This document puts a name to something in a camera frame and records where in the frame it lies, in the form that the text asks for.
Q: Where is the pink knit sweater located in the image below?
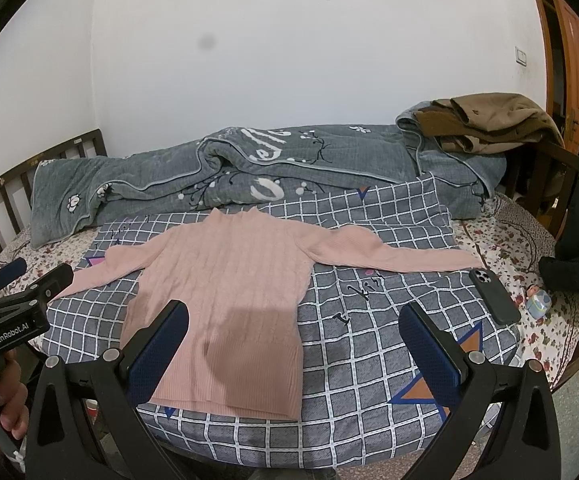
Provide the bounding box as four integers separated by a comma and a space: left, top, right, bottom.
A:
69, 209, 477, 420

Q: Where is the brown clothes pile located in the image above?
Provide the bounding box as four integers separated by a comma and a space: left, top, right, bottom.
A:
414, 92, 565, 155

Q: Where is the person's left hand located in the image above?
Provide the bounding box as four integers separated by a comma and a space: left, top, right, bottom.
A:
0, 350, 29, 440

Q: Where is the dark wooden headboard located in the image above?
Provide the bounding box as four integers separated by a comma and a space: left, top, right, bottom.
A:
0, 129, 107, 255

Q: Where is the black smartphone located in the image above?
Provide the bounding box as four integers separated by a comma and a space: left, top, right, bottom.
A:
469, 269, 521, 325

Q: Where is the floral bed sheet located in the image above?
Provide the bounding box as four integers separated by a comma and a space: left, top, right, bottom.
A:
0, 196, 579, 388

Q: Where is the wooden chair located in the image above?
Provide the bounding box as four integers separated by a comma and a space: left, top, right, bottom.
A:
506, 138, 579, 241

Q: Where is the grey-green fleece blanket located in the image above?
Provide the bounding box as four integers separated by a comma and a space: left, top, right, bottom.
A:
30, 110, 506, 247

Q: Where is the brown wooden door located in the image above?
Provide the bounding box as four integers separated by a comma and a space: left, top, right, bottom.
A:
536, 0, 579, 154

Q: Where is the white wall switch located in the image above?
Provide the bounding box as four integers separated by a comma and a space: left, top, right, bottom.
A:
515, 47, 528, 67

